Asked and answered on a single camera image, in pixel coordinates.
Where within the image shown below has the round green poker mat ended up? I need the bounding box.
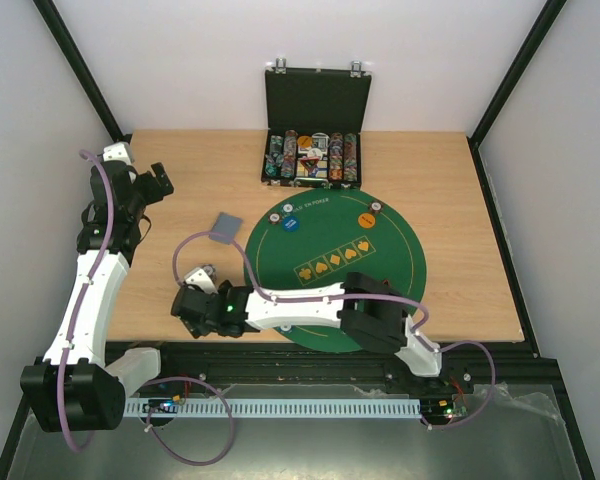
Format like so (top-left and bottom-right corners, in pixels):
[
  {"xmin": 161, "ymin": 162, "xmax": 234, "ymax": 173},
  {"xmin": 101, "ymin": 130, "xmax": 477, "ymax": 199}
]
[{"xmin": 243, "ymin": 187, "xmax": 428, "ymax": 354}]

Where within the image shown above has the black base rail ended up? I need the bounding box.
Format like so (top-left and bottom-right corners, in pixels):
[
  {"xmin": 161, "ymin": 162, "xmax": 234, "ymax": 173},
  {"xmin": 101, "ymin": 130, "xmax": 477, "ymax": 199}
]
[{"xmin": 104, "ymin": 341, "xmax": 564, "ymax": 401}]

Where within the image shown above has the triangular all in button in case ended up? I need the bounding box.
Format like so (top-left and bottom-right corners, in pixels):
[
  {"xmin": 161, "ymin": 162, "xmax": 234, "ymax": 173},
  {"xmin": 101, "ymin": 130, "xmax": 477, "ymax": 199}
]
[{"xmin": 297, "ymin": 157, "xmax": 320, "ymax": 176}]

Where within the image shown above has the black aluminium frame post left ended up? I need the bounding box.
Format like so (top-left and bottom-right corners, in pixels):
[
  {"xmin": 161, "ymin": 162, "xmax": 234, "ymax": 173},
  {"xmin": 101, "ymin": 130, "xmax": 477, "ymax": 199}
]
[{"xmin": 33, "ymin": 0, "xmax": 132, "ymax": 142}]

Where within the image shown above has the red chip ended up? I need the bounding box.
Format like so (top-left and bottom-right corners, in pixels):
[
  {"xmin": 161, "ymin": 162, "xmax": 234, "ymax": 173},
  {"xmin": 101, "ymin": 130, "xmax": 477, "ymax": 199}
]
[
  {"xmin": 369, "ymin": 201, "xmax": 383, "ymax": 214},
  {"xmin": 268, "ymin": 212, "xmax": 282, "ymax": 225}
]

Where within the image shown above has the black aluminium frame post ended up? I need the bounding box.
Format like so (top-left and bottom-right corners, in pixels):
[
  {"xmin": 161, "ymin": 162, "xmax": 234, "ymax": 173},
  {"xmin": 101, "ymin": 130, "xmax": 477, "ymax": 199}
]
[
  {"xmin": 467, "ymin": 0, "xmax": 569, "ymax": 144},
  {"xmin": 33, "ymin": 0, "xmax": 132, "ymax": 142}
]

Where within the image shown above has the blue patterned card deck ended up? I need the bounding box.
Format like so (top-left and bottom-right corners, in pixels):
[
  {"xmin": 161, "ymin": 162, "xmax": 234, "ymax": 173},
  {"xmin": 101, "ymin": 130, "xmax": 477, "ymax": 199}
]
[{"xmin": 209, "ymin": 212, "xmax": 243, "ymax": 245}]

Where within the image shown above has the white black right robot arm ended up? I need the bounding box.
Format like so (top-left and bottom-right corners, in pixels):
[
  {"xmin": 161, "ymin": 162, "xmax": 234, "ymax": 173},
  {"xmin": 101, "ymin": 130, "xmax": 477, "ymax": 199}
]
[{"xmin": 171, "ymin": 272, "xmax": 451, "ymax": 392}]

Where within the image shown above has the orange big blind button in case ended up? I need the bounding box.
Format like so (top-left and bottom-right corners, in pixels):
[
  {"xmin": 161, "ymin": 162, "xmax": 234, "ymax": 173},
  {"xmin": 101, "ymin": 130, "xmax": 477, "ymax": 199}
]
[{"xmin": 297, "ymin": 136, "xmax": 313, "ymax": 149}]

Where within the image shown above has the black aluminium frame post right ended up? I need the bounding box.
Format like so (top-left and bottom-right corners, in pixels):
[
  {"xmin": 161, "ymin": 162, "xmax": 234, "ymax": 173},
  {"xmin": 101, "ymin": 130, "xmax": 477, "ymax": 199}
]
[{"xmin": 467, "ymin": 0, "xmax": 569, "ymax": 144}]

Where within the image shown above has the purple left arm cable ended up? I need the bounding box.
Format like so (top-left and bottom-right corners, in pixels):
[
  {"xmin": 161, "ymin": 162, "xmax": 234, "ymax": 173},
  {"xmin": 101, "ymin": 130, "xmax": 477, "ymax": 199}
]
[{"xmin": 58, "ymin": 148, "xmax": 115, "ymax": 451}]

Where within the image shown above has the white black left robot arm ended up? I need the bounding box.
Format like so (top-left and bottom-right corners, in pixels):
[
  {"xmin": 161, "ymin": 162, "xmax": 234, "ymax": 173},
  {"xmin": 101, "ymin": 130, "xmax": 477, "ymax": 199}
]
[{"xmin": 20, "ymin": 143, "xmax": 174, "ymax": 433}]

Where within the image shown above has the blue small blind button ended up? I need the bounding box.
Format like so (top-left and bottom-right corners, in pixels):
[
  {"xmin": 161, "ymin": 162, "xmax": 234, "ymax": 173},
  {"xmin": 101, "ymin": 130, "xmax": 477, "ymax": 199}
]
[{"xmin": 282, "ymin": 216, "xmax": 299, "ymax": 232}]

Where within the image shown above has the black poker chip case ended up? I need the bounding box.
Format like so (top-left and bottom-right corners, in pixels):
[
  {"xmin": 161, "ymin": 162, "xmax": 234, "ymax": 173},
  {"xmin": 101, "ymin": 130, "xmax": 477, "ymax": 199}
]
[{"xmin": 261, "ymin": 57, "xmax": 372, "ymax": 189}]

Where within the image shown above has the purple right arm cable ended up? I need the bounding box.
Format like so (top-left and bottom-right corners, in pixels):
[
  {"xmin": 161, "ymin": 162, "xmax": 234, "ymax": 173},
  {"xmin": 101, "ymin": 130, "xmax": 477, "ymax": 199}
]
[{"xmin": 172, "ymin": 230, "xmax": 496, "ymax": 430}]

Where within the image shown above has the white slotted cable duct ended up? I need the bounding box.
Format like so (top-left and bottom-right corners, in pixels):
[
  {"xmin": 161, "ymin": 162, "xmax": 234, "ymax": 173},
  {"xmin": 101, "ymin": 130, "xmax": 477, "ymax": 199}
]
[{"xmin": 123, "ymin": 398, "xmax": 421, "ymax": 419}]

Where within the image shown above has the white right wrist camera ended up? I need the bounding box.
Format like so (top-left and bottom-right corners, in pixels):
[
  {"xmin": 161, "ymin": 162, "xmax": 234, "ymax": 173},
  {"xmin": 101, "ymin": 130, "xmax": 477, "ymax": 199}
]
[{"xmin": 183, "ymin": 266, "xmax": 217, "ymax": 294}]

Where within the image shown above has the orange big blind button on mat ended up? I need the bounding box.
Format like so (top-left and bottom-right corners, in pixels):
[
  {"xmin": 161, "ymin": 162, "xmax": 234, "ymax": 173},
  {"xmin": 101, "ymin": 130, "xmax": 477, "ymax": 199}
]
[{"xmin": 357, "ymin": 212, "xmax": 376, "ymax": 229}]

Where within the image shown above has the chip row in case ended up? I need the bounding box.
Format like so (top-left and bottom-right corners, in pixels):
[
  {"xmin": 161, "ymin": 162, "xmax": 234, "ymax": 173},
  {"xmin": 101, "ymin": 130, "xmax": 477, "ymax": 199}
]
[
  {"xmin": 328, "ymin": 132, "xmax": 344, "ymax": 180},
  {"xmin": 265, "ymin": 135, "xmax": 284, "ymax": 177},
  {"xmin": 343, "ymin": 133, "xmax": 358, "ymax": 182},
  {"xmin": 280, "ymin": 130, "xmax": 298, "ymax": 179}
]

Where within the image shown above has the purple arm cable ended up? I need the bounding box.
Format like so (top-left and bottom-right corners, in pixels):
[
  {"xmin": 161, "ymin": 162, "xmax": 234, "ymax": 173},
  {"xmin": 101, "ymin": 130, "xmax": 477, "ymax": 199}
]
[
  {"xmin": 172, "ymin": 230, "xmax": 496, "ymax": 430},
  {"xmin": 58, "ymin": 148, "xmax": 115, "ymax": 451}
]

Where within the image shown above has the grey chip stack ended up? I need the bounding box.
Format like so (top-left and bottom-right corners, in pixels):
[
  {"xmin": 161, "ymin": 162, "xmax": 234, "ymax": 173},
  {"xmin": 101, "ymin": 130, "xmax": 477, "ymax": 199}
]
[{"xmin": 203, "ymin": 264, "xmax": 217, "ymax": 283}]

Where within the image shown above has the leftmost chip row in case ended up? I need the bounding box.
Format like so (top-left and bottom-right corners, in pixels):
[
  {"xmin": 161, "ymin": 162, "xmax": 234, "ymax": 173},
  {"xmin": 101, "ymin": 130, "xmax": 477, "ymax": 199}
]
[{"xmin": 265, "ymin": 135, "xmax": 284, "ymax": 177}]

